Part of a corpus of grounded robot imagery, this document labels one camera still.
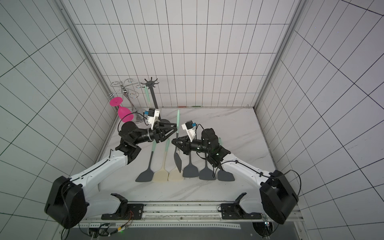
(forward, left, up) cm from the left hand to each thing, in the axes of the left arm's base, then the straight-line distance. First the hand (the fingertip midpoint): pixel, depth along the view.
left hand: (175, 129), depth 68 cm
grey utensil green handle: (-8, -7, -30) cm, 32 cm away
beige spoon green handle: (+22, +17, +2) cm, 28 cm away
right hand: (-1, +1, -6) cm, 6 cm away
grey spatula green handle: (-11, +18, -30) cm, 37 cm away
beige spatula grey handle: (-11, +2, -30) cm, 32 cm away
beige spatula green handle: (-11, +9, -30) cm, 34 cm away
